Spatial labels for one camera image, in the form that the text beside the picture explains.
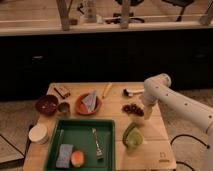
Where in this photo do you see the dark purple grape bunch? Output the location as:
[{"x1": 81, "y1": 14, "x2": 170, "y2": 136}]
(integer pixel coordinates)
[{"x1": 122, "y1": 104, "x2": 144, "y2": 116}]

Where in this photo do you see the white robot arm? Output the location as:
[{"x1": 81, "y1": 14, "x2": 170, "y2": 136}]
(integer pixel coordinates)
[{"x1": 142, "y1": 73, "x2": 213, "y2": 171}]

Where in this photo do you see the green plastic cup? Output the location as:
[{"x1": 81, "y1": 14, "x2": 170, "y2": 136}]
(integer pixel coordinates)
[{"x1": 126, "y1": 131, "x2": 143, "y2": 148}]

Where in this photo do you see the small metal cup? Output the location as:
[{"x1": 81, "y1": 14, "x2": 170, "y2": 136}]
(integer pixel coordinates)
[{"x1": 57, "y1": 102, "x2": 70, "y2": 116}]

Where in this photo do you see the wooden table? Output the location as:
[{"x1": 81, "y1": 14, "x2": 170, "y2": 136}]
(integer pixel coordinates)
[{"x1": 23, "y1": 82, "x2": 176, "y2": 171}]

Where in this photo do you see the green cucumber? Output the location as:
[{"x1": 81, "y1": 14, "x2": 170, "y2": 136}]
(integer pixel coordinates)
[{"x1": 122, "y1": 122, "x2": 136, "y2": 147}]

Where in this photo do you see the yellow banana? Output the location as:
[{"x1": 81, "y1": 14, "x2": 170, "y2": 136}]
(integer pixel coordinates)
[{"x1": 102, "y1": 83, "x2": 112, "y2": 99}]

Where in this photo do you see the grey folded cloth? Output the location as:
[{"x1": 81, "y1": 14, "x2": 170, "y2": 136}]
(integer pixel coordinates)
[{"x1": 82, "y1": 90, "x2": 97, "y2": 112}]

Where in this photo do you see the metal fork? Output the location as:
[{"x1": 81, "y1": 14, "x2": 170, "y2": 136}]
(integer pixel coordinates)
[{"x1": 92, "y1": 128, "x2": 104, "y2": 160}]

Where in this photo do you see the orange bowl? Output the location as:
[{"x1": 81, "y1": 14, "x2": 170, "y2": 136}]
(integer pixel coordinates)
[{"x1": 75, "y1": 93, "x2": 102, "y2": 115}]

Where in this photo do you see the green plastic tray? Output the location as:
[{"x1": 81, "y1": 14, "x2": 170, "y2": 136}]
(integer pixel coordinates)
[{"x1": 44, "y1": 119, "x2": 115, "y2": 171}]

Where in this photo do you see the orange peach fruit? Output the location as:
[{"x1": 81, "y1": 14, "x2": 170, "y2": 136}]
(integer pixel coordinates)
[{"x1": 70, "y1": 150, "x2": 85, "y2": 167}]

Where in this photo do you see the brown wooden block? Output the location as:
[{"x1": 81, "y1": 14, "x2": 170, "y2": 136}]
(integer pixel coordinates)
[{"x1": 54, "y1": 86, "x2": 70, "y2": 99}]

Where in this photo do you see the blue sponge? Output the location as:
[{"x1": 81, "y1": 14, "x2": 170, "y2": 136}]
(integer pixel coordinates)
[{"x1": 56, "y1": 144, "x2": 73, "y2": 168}]

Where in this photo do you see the dark red bowl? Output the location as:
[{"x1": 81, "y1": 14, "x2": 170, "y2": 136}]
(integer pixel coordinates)
[{"x1": 35, "y1": 95, "x2": 58, "y2": 116}]

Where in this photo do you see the white handled brush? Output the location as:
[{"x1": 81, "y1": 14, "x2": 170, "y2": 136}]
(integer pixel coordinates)
[{"x1": 123, "y1": 89, "x2": 144, "y2": 97}]

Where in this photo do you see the black floor cable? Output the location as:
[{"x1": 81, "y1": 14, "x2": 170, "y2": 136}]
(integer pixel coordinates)
[{"x1": 170, "y1": 133, "x2": 212, "y2": 171}]

